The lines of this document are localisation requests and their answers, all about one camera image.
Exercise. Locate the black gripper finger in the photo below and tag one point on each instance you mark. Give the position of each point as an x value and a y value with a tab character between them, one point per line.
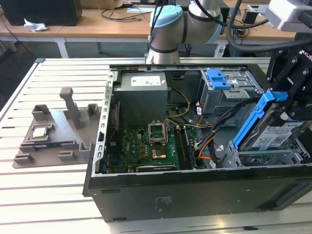
296	97
275	68

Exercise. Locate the hard disk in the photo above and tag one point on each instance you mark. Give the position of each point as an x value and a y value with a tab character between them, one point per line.
270	136

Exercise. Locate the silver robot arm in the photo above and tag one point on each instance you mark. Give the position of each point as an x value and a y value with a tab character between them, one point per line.
170	26

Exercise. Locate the grey metal disk bay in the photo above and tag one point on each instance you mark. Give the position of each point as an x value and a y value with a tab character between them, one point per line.
258	158

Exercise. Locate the wooden desk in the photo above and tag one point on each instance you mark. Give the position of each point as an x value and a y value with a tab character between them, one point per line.
256	34
73	30

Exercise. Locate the small black box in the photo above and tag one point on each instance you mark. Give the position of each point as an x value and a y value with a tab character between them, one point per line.
249	17

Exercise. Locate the blue plastic latch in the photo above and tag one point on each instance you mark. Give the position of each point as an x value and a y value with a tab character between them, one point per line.
218	80

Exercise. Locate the grey metal drive cage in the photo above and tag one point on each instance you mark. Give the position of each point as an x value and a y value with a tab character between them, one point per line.
219	102

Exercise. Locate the black RAM slot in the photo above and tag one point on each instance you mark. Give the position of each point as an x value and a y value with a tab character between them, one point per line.
180	148
190	148

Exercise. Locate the metal locking lever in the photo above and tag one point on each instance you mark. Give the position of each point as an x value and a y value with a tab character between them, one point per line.
166	131

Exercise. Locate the grey power supply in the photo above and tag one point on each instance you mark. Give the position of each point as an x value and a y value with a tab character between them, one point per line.
141	102

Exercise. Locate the black PC case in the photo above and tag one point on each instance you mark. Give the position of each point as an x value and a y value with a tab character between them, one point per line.
195	195

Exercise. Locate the CPU socket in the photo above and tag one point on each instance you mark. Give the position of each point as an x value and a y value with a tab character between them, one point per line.
159	154

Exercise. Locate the black expansion slot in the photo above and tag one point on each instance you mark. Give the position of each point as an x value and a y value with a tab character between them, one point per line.
156	167

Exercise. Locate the green motherboard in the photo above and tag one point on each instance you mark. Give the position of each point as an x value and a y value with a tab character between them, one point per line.
136	148

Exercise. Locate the grey parts rack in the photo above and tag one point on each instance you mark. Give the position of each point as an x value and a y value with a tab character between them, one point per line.
56	156

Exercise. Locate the RAM stick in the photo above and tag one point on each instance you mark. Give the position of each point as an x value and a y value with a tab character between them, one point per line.
48	145

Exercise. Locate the black computer tower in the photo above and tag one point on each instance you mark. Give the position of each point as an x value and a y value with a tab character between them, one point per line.
41	12

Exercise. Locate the crumpled white paper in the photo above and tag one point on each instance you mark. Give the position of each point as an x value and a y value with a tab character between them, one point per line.
35	25

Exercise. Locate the silver CPU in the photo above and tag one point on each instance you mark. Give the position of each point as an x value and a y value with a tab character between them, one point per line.
39	132

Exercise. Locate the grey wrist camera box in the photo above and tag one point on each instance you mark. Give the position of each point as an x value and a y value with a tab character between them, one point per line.
287	14

